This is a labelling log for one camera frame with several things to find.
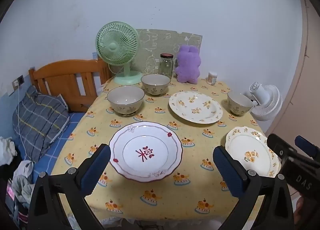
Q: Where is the green desk fan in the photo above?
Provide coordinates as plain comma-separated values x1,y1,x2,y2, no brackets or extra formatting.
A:
96,21,143,86

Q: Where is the white desk fan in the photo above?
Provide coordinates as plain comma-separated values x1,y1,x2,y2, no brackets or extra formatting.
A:
242,82,283,121

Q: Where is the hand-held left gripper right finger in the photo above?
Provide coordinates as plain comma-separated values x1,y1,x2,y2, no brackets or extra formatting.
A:
212,145,295,230

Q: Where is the white charging cable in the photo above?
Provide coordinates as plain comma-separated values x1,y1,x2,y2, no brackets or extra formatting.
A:
16,86,34,165

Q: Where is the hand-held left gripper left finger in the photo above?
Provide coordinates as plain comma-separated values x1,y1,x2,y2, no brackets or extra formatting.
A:
29,143,111,230

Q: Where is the grey wall outlet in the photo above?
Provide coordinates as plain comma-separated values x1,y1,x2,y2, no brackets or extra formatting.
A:
11,75,25,90

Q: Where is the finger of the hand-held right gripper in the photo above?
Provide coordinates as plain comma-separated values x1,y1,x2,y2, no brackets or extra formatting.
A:
267,134,298,162
294,135,320,157

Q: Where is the wooden bed headboard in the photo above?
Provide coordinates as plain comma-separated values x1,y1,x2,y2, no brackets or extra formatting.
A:
28,59,113,113

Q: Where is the purple plush toy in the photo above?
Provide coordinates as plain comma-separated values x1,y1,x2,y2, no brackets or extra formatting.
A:
175,45,202,85

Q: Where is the cream scalloped floral plate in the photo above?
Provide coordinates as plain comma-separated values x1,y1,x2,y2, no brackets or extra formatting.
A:
225,126,281,177

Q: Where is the beige floral ceramic bowl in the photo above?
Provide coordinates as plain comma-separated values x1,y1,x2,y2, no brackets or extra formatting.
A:
107,86,145,116
227,91,253,116
141,74,170,96

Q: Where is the beige cabinet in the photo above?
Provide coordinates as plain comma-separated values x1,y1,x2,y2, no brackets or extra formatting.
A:
266,0,320,137

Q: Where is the cream round floral plate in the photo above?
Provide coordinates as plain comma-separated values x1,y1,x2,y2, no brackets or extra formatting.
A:
169,91,223,124

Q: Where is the pile of dark clothes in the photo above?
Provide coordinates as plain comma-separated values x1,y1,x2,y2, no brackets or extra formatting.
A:
0,145,33,223

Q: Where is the grey crumpled garment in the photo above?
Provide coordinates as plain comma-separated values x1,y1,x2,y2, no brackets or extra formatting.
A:
12,160,34,204

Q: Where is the glass jar with dark lid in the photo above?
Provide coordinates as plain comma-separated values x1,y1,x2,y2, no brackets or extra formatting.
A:
160,53,174,79

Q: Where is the white red-rimmed plate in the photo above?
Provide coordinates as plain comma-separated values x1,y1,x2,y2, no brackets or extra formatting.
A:
108,122,183,183

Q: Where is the green patterned wall mat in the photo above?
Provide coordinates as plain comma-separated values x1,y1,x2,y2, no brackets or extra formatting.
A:
136,29,203,80

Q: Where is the blue checked bed sheet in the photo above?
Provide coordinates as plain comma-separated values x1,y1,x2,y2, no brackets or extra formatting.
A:
19,112,87,178

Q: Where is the cotton swab container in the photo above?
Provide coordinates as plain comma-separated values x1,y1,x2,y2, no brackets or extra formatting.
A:
207,71,218,85

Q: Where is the white crumpled cloth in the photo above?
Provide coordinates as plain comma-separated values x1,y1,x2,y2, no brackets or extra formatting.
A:
0,137,17,167

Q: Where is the yellow cake-print tablecloth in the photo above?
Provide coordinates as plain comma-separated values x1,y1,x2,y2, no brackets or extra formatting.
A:
50,77,288,222

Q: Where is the grey plaid pillow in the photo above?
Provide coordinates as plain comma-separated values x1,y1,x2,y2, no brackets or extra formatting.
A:
12,85,70,162

